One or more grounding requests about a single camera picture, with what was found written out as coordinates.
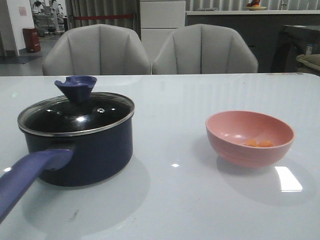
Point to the glass lid with blue knob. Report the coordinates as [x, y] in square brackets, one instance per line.
[77, 112]

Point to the pink bowl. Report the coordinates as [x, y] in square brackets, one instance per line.
[228, 131]

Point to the orange ham piece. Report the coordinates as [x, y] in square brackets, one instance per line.
[251, 143]
[265, 144]

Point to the right grey chair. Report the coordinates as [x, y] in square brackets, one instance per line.
[204, 49]

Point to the grey chair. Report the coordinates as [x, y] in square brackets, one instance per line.
[204, 49]
[98, 49]

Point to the dark blue saucepan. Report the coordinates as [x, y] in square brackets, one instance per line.
[69, 161]

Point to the left grey chair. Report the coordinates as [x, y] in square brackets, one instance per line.
[98, 49]

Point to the white cabinet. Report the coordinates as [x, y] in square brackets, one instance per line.
[158, 18]

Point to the grey curtain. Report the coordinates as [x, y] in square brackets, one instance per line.
[122, 13]

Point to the grey counter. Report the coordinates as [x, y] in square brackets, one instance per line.
[259, 29]

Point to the fruit plate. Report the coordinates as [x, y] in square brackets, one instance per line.
[255, 5]

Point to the dark side table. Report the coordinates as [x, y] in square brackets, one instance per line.
[294, 40]

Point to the beige cushion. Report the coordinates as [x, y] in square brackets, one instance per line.
[309, 64]

